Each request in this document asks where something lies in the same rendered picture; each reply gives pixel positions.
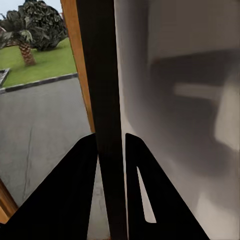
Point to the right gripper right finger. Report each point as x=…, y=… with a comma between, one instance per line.
x=174, y=219

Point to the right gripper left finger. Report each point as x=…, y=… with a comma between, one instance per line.
x=59, y=209

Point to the door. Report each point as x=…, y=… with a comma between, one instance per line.
x=45, y=106

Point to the poster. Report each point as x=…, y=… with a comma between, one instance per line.
x=98, y=35

